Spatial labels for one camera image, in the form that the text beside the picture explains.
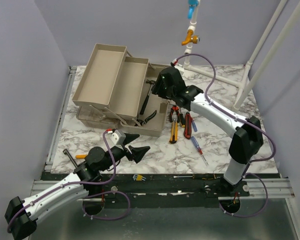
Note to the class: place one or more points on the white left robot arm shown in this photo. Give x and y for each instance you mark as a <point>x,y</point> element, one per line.
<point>86,181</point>

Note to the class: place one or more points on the yellow black screwdriver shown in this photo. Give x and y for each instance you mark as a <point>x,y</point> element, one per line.
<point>182,121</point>

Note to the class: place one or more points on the yellow hex key set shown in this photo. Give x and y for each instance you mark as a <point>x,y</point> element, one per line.
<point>138,177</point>

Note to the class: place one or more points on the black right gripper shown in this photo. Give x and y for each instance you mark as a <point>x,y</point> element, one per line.
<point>156,89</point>

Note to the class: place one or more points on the orange black long-nose pliers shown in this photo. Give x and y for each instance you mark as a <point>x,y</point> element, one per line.
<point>174,110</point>

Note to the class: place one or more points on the translucent grey-brown toolbox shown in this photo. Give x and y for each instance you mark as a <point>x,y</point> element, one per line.
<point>112,91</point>

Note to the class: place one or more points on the white PVC pipe frame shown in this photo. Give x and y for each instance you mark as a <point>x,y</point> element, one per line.
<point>245,86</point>

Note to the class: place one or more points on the grey black wire stripper pliers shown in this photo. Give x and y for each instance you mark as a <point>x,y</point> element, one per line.
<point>141,122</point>

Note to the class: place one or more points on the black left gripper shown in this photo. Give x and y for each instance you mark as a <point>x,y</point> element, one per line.
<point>137,153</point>

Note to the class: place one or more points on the yellow black utility knife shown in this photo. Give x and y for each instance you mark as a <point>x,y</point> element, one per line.
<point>174,132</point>

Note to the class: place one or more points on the aluminium extrusion frame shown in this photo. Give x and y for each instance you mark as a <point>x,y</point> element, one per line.
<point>35,208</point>

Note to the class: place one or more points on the black metal base rail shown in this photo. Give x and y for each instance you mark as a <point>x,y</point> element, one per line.
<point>166,191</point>

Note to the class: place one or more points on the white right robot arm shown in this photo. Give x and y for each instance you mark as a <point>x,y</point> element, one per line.
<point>246,138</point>

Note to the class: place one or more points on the blue red screwdriver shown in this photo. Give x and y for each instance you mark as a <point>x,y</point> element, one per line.
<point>197,146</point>

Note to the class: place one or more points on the orange handled tool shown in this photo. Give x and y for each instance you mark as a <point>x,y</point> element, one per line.
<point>80,156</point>

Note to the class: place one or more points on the blue handled screwdriver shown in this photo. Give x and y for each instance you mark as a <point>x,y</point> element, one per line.
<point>194,125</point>

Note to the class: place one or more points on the red black utility knife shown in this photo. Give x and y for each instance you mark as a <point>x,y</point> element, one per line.
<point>188,126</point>

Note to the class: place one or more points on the black-handled claw hammer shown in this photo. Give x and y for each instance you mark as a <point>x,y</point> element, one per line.
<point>144,105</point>

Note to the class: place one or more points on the blue valve handle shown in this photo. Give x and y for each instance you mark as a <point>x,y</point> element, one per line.
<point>192,5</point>

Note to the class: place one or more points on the orange brass tap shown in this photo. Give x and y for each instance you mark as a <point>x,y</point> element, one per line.
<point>190,38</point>

